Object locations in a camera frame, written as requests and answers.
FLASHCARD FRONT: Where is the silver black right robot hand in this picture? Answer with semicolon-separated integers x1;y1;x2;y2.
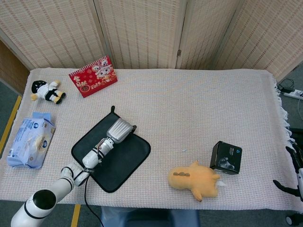
272;144;303;201

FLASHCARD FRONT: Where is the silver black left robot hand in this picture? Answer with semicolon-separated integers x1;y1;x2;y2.
106;118;138;144

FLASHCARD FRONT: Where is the black and yellow cloth mat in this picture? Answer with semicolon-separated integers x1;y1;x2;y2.
71;105;152;193

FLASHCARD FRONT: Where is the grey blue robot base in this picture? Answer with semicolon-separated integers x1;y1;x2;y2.
100;206;201;227

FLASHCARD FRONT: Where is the red desk calendar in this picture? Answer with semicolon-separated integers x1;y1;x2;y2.
68;55;118;98

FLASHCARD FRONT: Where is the white woven tablecloth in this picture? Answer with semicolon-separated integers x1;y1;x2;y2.
0;67;303;212

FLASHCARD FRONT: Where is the black cardboard box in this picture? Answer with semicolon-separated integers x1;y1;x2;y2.
209;140;243;175

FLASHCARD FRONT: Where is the black and white plush doll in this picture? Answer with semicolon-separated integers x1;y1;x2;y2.
30;79;67;105

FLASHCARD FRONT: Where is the white power strip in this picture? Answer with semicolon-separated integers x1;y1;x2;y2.
283;89;303;100

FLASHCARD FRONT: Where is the orange dinosaur plush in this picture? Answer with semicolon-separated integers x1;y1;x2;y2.
168;160;227;202

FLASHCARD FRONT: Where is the blue white wet wipes pack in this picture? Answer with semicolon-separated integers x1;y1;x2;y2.
6;112;57;169

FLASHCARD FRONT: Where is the woven folding screen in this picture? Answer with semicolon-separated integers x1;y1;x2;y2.
0;0;303;82

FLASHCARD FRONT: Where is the brown wooden cabinet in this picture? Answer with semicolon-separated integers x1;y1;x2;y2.
0;40;30;95

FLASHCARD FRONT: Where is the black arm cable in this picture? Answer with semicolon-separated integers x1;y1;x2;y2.
83;167;105;227

